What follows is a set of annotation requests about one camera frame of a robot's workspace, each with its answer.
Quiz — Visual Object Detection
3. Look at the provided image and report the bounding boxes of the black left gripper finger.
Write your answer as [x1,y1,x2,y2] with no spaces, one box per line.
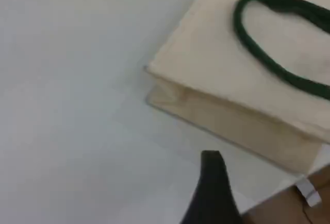
[178,149,244,224]

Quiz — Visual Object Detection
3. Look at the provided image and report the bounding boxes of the white canvas bag green handles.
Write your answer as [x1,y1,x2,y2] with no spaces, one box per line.
[142,0,330,176]

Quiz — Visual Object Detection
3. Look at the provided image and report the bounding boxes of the white plastic corner piece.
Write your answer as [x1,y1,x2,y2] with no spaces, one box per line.
[295,178,322,207]

